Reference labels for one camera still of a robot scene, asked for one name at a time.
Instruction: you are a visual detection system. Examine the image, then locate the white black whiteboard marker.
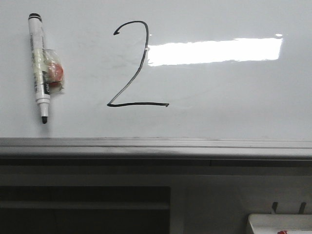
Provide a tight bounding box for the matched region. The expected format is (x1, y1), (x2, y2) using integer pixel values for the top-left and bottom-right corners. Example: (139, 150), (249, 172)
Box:
(28, 13), (64, 124)

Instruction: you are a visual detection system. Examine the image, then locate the grey aluminium marker tray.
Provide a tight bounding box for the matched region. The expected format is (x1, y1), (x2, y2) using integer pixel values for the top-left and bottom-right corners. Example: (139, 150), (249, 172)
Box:
(0, 137), (312, 167)

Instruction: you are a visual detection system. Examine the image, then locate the white whiteboard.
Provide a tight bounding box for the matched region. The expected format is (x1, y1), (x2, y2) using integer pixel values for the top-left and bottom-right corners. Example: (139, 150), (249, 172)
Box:
(0, 0), (312, 141)

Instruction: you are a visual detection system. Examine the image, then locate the white box with red mark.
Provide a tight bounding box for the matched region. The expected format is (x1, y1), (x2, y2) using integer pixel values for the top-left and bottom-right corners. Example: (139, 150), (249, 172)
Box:
(246, 214), (312, 234)

